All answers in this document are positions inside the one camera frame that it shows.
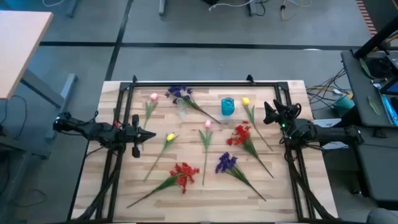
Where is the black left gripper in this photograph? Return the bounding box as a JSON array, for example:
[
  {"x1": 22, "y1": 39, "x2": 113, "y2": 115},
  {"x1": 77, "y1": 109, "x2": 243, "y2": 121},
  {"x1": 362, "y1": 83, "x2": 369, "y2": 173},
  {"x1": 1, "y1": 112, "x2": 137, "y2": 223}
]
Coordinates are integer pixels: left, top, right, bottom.
[{"x1": 123, "y1": 114, "x2": 157, "y2": 159}]

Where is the blue glass vase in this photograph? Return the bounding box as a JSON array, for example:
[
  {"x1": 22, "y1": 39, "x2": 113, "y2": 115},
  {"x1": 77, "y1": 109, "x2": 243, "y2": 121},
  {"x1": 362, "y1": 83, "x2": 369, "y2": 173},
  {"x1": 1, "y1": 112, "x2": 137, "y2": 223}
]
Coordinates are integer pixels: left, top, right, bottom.
[{"x1": 221, "y1": 96, "x2": 236, "y2": 117}]

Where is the clear glass vase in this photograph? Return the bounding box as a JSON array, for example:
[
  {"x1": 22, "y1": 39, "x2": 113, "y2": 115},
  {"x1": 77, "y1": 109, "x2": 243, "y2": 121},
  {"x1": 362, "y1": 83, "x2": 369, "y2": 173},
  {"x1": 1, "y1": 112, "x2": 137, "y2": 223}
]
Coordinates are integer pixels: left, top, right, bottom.
[{"x1": 176, "y1": 98, "x2": 189, "y2": 119}]

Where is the coiled black cable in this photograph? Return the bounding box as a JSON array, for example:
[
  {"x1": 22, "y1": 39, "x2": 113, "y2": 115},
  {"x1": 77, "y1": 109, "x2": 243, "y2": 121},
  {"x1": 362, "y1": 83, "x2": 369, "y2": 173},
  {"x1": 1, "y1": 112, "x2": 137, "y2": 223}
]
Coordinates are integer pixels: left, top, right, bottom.
[{"x1": 365, "y1": 57, "x2": 393, "y2": 79}]

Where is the grey side table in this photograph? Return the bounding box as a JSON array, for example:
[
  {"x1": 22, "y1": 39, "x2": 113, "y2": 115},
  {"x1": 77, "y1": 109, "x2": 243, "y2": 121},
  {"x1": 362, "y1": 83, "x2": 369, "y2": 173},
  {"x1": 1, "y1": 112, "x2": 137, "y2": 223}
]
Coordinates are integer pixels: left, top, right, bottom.
[{"x1": 340, "y1": 49, "x2": 398, "y2": 128}]

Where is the tablet with blue screen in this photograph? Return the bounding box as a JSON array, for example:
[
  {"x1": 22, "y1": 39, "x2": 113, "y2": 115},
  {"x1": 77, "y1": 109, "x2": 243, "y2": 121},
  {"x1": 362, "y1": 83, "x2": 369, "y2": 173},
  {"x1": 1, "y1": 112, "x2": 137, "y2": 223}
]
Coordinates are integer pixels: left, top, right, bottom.
[{"x1": 379, "y1": 77, "x2": 398, "y2": 96}]

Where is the dark grey bench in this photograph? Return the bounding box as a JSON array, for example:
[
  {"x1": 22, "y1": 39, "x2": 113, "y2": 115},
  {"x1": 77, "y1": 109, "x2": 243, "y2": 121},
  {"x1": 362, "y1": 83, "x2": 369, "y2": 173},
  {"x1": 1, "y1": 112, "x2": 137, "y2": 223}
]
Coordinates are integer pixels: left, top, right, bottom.
[{"x1": 351, "y1": 126, "x2": 398, "y2": 211}]

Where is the blue box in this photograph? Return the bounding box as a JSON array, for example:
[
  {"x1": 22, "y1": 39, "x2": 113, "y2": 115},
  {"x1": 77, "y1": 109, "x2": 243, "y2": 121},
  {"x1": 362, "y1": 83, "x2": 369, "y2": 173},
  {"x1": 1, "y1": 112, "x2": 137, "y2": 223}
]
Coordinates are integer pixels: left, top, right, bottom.
[{"x1": 381, "y1": 94, "x2": 398, "y2": 127}]

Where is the black floor cable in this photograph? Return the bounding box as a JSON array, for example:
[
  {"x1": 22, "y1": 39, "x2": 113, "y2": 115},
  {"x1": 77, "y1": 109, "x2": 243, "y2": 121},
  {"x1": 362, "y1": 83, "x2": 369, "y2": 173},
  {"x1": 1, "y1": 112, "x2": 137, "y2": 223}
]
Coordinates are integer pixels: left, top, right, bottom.
[
  {"x1": 0, "y1": 95, "x2": 28, "y2": 141},
  {"x1": 11, "y1": 189, "x2": 48, "y2": 208}
]

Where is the teal cup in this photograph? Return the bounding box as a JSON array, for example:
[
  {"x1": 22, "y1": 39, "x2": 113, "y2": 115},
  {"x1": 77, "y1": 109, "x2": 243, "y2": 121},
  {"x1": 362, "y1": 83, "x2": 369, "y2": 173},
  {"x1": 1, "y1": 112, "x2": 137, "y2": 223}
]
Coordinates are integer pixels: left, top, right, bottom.
[{"x1": 334, "y1": 95, "x2": 355, "y2": 118}]

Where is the yellow floor cable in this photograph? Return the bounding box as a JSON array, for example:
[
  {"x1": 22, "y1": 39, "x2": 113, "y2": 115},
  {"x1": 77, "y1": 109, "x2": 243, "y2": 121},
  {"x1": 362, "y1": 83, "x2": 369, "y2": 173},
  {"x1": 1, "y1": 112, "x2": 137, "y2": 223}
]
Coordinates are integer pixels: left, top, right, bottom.
[{"x1": 279, "y1": 0, "x2": 305, "y2": 22}]

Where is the black diagonal beam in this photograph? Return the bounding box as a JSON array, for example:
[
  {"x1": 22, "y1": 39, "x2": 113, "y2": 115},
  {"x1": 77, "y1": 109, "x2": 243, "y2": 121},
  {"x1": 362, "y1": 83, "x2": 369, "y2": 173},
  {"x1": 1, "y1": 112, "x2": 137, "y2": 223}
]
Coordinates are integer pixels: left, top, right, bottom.
[{"x1": 353, "y1": 15, "x2": 398, "y2": 60}]

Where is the light wooden desk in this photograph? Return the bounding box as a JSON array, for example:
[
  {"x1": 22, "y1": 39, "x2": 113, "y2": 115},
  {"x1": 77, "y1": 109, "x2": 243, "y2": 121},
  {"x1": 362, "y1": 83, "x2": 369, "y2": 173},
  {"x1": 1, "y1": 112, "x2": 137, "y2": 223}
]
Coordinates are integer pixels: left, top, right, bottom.
[{"x1": 0, "y1": 11, "x2": 54, "y2": 100}]

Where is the green leaf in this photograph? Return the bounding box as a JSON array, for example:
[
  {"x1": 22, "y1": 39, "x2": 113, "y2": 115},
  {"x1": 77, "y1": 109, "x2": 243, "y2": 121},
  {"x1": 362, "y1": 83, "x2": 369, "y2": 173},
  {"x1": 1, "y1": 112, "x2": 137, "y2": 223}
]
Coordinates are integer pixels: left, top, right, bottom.
[
  {"x1": 359, "y1": 57, "x2": 372, "y2": 77},
  {"x1": 368, "y1": 96, "x2": 381, "y2": 116}
]

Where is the white paper sheet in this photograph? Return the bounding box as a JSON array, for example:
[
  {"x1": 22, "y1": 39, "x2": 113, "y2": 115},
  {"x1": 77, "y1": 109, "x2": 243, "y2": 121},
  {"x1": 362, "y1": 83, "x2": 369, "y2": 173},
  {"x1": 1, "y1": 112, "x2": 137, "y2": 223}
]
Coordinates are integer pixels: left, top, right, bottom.
[{"x1": 312, "y1": 117, "x2": 349, "y2": 151}]

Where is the grey desk leg frame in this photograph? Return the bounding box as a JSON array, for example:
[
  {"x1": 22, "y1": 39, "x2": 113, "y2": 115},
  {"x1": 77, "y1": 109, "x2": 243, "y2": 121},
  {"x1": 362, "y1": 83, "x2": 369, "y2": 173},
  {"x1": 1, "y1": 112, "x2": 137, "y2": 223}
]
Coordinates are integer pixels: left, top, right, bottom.
[{"x1": 20, "y1": 70, "x2": 78, "y2": 141}]

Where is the pink artificial tulip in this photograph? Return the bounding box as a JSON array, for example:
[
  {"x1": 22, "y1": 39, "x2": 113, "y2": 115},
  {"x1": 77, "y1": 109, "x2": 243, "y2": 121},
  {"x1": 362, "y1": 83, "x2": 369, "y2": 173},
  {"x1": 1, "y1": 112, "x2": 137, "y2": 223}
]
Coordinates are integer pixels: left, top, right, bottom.
[
  {"x1": 142, "y1": 92, "x2": 159, "y2": 130},
  {"x1": 198, "y1": 119, "x2": 214, "y2": 187}
]

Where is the dark grey desk foot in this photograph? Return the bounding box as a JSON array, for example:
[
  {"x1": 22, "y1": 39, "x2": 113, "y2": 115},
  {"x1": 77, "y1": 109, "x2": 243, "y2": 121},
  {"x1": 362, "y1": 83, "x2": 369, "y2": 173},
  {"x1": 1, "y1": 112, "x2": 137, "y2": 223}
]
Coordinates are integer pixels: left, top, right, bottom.
[{"x1": 0, "y1": 124, "x2": 52, "y2": 160}]

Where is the purple artificial flower bunch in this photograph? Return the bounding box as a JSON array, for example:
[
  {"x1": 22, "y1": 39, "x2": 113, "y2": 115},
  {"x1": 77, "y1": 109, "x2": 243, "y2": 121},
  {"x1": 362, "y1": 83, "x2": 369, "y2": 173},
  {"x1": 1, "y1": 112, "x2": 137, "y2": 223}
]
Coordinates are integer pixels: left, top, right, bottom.
[
  {"x1": 215, "y1": 151, "x2": 267, "y2": 202},
  {"x1": 164, "y1": 86, "x2": 221, "y2": 124}
]

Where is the black aluminium table frame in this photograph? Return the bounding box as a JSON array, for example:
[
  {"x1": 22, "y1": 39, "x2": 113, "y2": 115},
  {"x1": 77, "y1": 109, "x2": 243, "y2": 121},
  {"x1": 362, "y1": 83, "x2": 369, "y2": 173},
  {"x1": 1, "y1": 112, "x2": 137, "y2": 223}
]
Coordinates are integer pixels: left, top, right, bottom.
[{"x1": 67, "y1": 74, "x2": 341, "y2": 223}]

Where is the white floor cable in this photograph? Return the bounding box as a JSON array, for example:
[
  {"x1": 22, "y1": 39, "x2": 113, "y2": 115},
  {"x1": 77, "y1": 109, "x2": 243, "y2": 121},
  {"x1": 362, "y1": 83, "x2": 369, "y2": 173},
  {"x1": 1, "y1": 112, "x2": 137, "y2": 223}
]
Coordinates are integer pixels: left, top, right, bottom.
[
  {"x1": 42, "y1": 0, "x2": 68, "y2": 7},
  {"x1": 207, "y1": 0, "x2": 254, "y2": 12}
]

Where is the yellow artificial tulip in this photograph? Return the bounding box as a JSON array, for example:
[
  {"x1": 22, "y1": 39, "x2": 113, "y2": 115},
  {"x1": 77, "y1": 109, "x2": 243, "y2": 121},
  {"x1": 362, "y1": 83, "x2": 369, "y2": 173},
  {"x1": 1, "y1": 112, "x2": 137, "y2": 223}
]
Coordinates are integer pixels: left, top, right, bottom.
[
  {"x1": 143, "y1": 133, "x2": 180, "y2": 181},
  {"x1": 241, "y1": 96, "x2": 274, "y2": 152}
]

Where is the red artificial flower bunch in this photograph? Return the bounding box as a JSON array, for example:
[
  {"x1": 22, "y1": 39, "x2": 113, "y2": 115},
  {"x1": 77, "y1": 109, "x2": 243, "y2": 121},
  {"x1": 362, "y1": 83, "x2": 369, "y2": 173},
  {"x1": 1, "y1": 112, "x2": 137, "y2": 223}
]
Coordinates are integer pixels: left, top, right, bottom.
[
  {"x1": 126, "y1": 162, "x2": 201, "y2": 209},
  {"x1": 226, "y1": 120, "x2": 275, "y2": 179}
]

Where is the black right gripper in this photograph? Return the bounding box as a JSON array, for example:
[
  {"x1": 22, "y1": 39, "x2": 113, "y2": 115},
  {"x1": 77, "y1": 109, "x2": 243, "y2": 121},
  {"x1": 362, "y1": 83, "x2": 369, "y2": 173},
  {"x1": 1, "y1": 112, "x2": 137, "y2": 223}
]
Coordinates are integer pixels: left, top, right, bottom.
[{"x1": 263, "y1": 99, "x2": 302, "y2": 128}]

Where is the floor cable bundle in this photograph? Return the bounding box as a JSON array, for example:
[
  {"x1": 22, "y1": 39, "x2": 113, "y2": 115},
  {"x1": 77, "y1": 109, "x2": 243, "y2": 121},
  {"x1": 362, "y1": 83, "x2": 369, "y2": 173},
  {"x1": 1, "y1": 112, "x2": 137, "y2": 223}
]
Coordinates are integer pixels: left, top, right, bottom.
[{"x1": 306, "y1": 67, "x2": 354, "y2": 111}]

